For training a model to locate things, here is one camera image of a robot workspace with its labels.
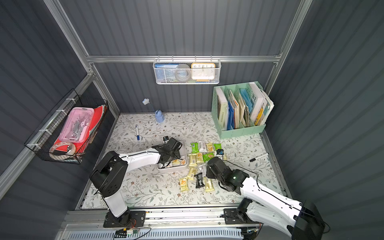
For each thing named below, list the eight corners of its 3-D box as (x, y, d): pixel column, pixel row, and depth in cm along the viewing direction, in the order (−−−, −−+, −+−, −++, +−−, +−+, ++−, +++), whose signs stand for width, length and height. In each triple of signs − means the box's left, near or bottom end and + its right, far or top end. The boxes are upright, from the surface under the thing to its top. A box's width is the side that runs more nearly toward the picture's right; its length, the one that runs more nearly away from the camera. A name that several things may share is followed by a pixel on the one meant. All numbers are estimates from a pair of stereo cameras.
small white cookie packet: (199, 152, 100) (199, 151, 98) (199, 142, 105) (199, 141, 104) (207, 152, 100) (207, 151, 98) (206, 142, 105) (206, 141, 103)
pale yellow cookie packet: (180, 191, 84) (180, 190, 82) (179, 179, 88) (179, 177, 87) (188, 190, 84) (188, 189, 83) (187, 178, 89) (187, 176, 87)
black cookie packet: (195, 188, 85) (195, 186, 83) (193, 175, 90) (193, 173, 88) (204, 187, 86) (204, 185, 83) (202, 174, 90) (202, 172, 88)
